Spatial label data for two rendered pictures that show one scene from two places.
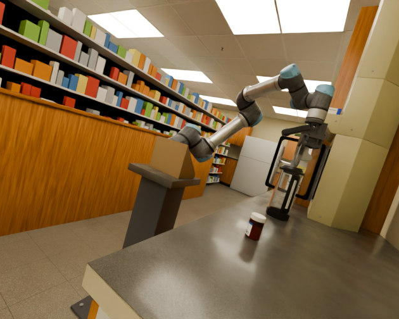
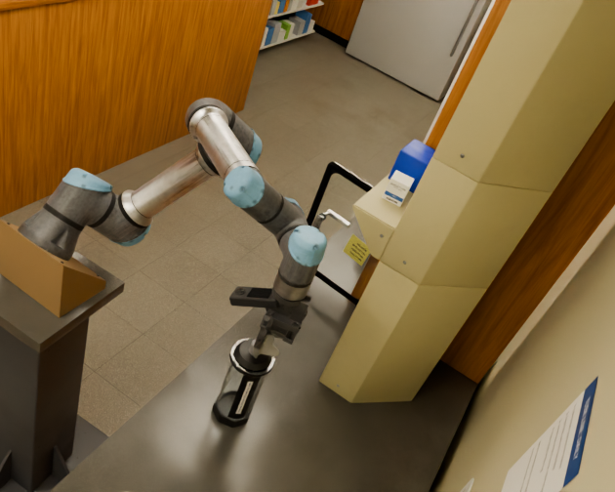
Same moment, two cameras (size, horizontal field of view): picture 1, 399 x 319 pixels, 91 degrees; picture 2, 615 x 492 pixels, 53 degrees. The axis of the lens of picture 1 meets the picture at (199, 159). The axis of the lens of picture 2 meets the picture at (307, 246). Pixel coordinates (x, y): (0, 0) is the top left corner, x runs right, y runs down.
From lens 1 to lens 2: 112 cm
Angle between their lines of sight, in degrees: 34
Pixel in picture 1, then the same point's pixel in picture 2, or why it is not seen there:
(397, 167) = (536, 285)
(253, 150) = not seen: outside the picture
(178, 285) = not seen: outside the picture
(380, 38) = (492, 81)
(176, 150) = (43, 266)
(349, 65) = not seen: hidden behind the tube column
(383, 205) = (495, 343)
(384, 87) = (476, 196)
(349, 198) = (390, 365)
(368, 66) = (456, 141)
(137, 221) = (2, 367)
